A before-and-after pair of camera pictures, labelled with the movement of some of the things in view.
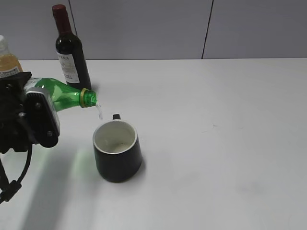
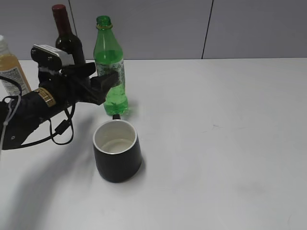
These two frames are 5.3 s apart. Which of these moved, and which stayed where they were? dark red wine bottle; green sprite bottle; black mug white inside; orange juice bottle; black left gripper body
Moved: green sprite bottle; black left gripper body
Stayed: dark red wine bottle; black mug white inside; orange juice bottle
